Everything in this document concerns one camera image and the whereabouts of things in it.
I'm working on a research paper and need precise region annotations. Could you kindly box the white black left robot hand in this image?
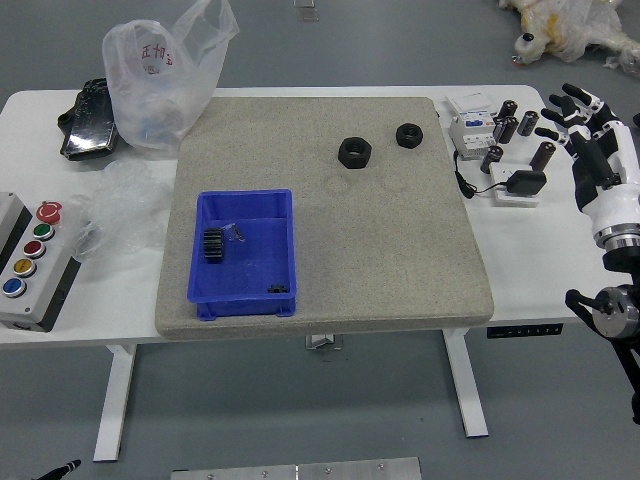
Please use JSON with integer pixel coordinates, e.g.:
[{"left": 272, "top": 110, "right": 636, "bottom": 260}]
[{"left": 32, "top": 458, "right": 82, "bottom": 480}]

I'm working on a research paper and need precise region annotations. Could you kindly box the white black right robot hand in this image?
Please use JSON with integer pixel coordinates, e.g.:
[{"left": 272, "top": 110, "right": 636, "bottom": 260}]
[{"left": 534, "top": 82, "right": 640, "bottom": 236}]

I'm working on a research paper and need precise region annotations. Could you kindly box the big black gear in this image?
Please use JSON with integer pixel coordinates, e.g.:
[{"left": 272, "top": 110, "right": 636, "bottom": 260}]
[{"left": 202, "top": 227, "right": 226, "bottom": 265}]

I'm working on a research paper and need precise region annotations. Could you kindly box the small black hex nut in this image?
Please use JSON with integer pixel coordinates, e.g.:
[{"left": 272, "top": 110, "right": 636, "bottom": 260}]
[{"left": 394, "top": 122, "right": 426, "bottom": 149}]

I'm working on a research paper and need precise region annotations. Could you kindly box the grey button control box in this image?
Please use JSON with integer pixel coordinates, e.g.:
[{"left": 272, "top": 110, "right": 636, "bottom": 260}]
[{"left": 0, "top": 192, "right": 82, "bottom": 334}]

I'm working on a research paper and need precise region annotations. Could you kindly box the big black hex nut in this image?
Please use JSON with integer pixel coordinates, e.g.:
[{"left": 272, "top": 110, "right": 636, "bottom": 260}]
[{"left": 336, "top": 135, "right": 373, "bottom": 170}]

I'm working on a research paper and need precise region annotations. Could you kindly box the white table leg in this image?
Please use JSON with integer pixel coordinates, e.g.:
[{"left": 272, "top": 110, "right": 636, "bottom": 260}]
[
  {"left": 93, "top": 343, "right": 137, "bottom": 462},
  {"left": 443, "top": 329, "right": 489, "bottom": 439}
]

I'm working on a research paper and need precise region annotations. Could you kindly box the black power adapter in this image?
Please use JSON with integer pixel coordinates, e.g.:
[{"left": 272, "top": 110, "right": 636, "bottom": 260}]
[{"left": 505, "top": 169, "right": 547, "bottom": 197}]

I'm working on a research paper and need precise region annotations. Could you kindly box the black table control panel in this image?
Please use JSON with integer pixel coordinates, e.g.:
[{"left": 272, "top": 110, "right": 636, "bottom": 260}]
[{"left": 487, "top": 323, "right": 564, "bottom": 339}]

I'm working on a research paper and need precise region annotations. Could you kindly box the white circuit breaker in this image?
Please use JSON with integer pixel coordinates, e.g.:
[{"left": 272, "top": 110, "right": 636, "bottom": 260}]
[{"left": 444, "top": 92, "right": 503, "bottom": 161}]

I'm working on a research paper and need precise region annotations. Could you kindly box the plush toy in plastic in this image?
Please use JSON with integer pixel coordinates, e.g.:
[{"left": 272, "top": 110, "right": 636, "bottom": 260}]
[{"left": 497, "top": 0, "right": 640, "bottom": 81}]

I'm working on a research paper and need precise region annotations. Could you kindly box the red emergency stop button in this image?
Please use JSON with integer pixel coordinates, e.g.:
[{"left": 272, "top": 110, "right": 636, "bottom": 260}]
[{"left": 37, "top": 200, "right": 64, "bottom": 224}]

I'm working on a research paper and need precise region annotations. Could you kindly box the grey-brown foam mat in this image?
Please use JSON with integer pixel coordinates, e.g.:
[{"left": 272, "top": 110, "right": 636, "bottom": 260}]
[{"left": 153, "top": 96, "right": 495, "bottom": 339}]

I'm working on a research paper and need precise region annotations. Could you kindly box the blue plastic bin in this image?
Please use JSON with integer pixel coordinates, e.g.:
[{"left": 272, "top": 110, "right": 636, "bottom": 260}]
[{"left": 186, "top": 188, "right": 299, "bottom": 321}]

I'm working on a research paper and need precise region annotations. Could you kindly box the crumpled clear plastic wrap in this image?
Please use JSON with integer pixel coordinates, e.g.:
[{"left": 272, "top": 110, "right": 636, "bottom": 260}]
[{"left": 69, "top": 160, "right": 174, "bottom": 261}]

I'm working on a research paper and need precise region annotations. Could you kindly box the black plastic tray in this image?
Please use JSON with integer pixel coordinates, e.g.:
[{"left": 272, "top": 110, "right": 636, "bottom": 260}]
[{"left": 57, "top": 77, "right": 121, "bottom": 162}]

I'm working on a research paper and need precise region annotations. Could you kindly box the metal floor socket plate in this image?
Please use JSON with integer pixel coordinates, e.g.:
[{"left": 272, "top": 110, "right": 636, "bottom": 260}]
[{"left": 292, "top": 0, "right": 321, "bottom": 22}]

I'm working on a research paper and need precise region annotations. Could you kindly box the white plastic bag red print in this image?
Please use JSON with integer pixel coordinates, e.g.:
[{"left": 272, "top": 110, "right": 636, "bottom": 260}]
[{"left": 102, "top": 0, "right": 240, "bottom": 160}]

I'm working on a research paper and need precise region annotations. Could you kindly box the white wall socket plate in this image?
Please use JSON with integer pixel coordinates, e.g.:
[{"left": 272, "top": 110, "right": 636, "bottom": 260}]
[{"left": 488, "top": 163, "right": 542, "bottom": 207}]

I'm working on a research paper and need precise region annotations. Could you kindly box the black adapter cord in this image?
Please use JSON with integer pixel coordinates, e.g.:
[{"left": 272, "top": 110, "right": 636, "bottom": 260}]
[{"left": 452, "top": 149, "right": 509, "bottom": 200}]

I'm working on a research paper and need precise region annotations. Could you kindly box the grey metal base plate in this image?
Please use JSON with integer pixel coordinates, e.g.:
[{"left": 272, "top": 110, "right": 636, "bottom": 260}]
[{"left": 170, "top": 456, "right": 422, "bottom": 480}]

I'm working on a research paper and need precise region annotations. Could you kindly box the metal bracket under table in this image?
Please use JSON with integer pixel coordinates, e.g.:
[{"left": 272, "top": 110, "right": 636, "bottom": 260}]
[{"left": 304, "top": 333, "right": 344, "bottom": 351}]

